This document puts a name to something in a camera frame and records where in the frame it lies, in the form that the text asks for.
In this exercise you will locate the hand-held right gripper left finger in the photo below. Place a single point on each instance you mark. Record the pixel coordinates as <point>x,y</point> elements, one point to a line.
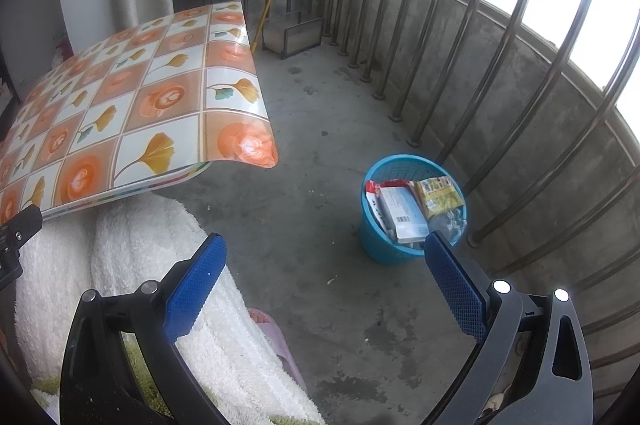
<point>197,290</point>

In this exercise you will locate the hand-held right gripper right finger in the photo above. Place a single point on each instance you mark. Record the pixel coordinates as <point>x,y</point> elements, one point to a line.
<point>455,290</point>

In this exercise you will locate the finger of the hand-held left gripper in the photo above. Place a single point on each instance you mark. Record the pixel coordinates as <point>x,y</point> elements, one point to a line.
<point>17,230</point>

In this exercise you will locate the blue mesh wastebasket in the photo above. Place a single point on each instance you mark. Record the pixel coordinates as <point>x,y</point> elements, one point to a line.
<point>385,250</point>

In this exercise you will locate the clear plastic bag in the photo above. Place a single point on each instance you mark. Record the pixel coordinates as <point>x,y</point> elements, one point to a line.
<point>450,225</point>

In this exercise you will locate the white and blue paper carton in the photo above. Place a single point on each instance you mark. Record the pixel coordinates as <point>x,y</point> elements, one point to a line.
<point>405,215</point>

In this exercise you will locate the yellow snack packet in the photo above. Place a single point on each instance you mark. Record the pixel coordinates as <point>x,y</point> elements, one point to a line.
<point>437,195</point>

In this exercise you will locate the pink slipper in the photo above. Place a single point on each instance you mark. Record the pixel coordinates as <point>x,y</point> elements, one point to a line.
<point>280,345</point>

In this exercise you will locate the metal balcony railing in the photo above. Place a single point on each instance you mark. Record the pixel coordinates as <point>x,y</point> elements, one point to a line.
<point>415,137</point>

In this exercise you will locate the tiled pattern table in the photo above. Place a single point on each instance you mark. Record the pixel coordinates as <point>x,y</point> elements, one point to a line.
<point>125,105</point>

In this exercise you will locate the metal frame glass box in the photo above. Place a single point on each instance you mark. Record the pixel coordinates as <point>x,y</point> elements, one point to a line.
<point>300,36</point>

